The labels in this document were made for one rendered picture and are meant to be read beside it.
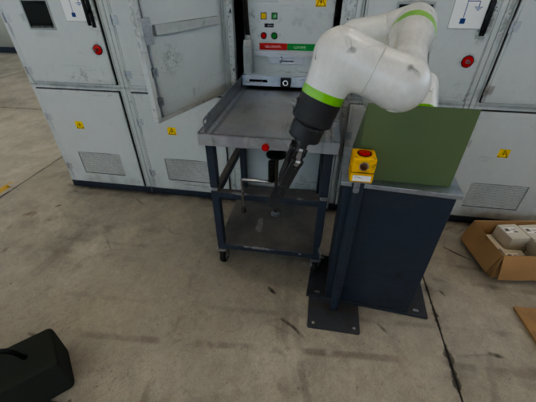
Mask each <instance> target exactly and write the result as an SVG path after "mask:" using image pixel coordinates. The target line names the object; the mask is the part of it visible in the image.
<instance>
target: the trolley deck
mask: <svg viewBox="0 0 536 402"><path fill-rule="evenodd" d="M299 95H300V93H288V92H271V91H254V90H245V92H244V93H243V94H242V95H241V96H240V98H239V99H238V101H237V102H236V103H235V104H234V106H233V107H232V109H231V110H230V111H229V112H228V113H227V115H226V116H225V118H224V119H223V121H222V122H221V123H220V124H219V126H218V127H217V128H216V129H215V131H214V132H213V133H212V135H211V134H203V133H204V131H203V126H202V127H201V129H200V130H199V131H198V132H197V135H198V141H199V145H204V146H216V147H227V148H248V149H259V150H262V145H263V144H269V146H270V148H269V150H271V151H282V152H288V150H289V147H290V142H291V140H294V139H295V138H293V137H292V136H291V135H290V133H289V129H290V125H291V124H292V121H293V119H294V117H295V116H294V115H293V113H292V111H293V105H291V104H288V101H289V99H291V100H292V101H296V100H297V97H299ZM336 119H338V122H335V129H334V143H329V142H325V133H324V134H323V136H322V138H321V140H320V142H319V144H317V145H308V146H307V149H306V150H308V152H307V153H314V154H326V155H336V156H339V151H340V146H341V136H340V125H339V113H338V114H337V116H336Z"/></svg>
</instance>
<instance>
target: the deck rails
mask: <svg viewBox="0 0 536 402"><path fill-rule="evenodd" d="M244 92H245V89H240V78H239V79H238V80H237V81H236V82H235V83H234V84H233V85H232V86H231V88H230V89H229V90H228V91H227V92H226V93H225V94H224V95H223V97H222V98H221V99H220V100H219V101H218V102H217V103H216V104H215V105H214V107H213V108H212V109H211V110H210V111H209V112H208V113H207V114H206V115H205V117H204V118H203V131H204V133H203V134H211V135H212V133H213V132H214V131H215V129H216V128H217V127H218V126H219V124H220V123H221V122H222V121H223V119H224V118H225V116H226V115H227V113H228V112H229V111H230V110H231V109H232V107H233V106H234V105H235V103H236V102H237V101H238V99H239V98H240V96H241V95H242V94H243V93H244ZM205 120H206V122H205V123H204V121H205ZM334 129H335V122H333V124H332V126H331V128H330V129H329V130H325V142H329V143H334Z"/></svg>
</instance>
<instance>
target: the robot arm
mask: <svg viewBox="0 0 536 402"><path fill-rule="evenodd" d="M437 28H438V16H437V13H436V11H435V9H434V8H433V7H432V6H430V5H429V4H427V3H424V2H415V3H412V4H409V5H407V6H403V7H401V8H399V9H396V10H392V11H389V12H387V13H383V14H377V15H373V16H368V17H363V18H354V19H352V20H350V21H348V22H346V23H345V24H344V25H343V26H334V27H333V28H331V29H329V30H327V31H325V32H324V33H323V34H322V35H321V36H320V38H319V39H318V41H317V43H316V45H315V47H314V50H313V57H312V61H311V65H310V67H309V72H308V75H307V78H306V79H305V83H304V85H303V87H302V89H301V92H300V95H299V97H297V100H296V101H295V100H291V99H289V101H288V104H291V105H293V111H292V113H293V115H294V116H295V117H294V119H293V121H292V124H291V125H290V129H289V133H290V135H291V136H292V137H293V138H295V139H294V140H291V142H290V147H289V150H288V152H287V154H286V158H285V160H284V162H283V165H282V168H281V170H280V172H279V173H278V175H279V177H278V181H276V182H275V183H274V188H273V190H272V192H271V194H270V197H269V199H268V201H267V206H268V207H272V208H274V209H278V206H279V204H280V202H281V201H282V198H283V196H284V194H285V192H286V191H288V190H289V187H290V185H291V183H292V182H293V180H294V178H295V176H296V174H297V173H298V171H299V169H300V168H301V166H302V165H303V164H304V161H303V158H304V157H305V156H306V154H307V152H308V150H306V149H307V146H308V145H317V144H319V142H320V140H321V138H322V136H323V134H324V132H325V131H324V130H329V129H330V128H331V126H332V124H333V122H338V119H336V116H337V114H338V112H339V110H340V108H341V106H342V104H343V102H344V100H345V98H346V96H347V95H348V94H350V93H354V94H356V95H358V96H360V97H361V100H362V104H363V105H364V107H365V108H367V106H368V103H374V104H376V105H377V106H379V107H381V108H382V109H384V110H386V111H389V112H407V111H409V110H411V109H413V108H415V107H416V106H429V107H438V77H437V76H436V75H435V74H434V73H432V72H431V71H430V69H429V66H428V58H429V53H430V51H431V50H432V48H433V46H434V44H435V42H436V32H437Z"/></svg>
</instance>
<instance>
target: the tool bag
mask: <svg viewBox="0 0 536 402"><path fill-rule="evenodd" d="M73 386H74V377H73V370H72V366H71V362H70V358H69V351H68V349H67V348H66V347H65V346H64V344H63V343H62V342H61V340H60V339H59V337H58V336H57V334H56V333H55V332H54V331H53V330H52V329H46V330H44V331H42V332H40V333H37V334H35V335H33V336H32V337H29V338H27V339H25V340H24V341H20V342H18V343H17V344H15V345H12V346H10V347H9V348H6V349H0V402H48V401H49V400H52V399H53V398H54V397H56V396H59V395H60V394H62V393H63V392H65V391H67V390H69V389H70V388H72V387H73Z"/></svg>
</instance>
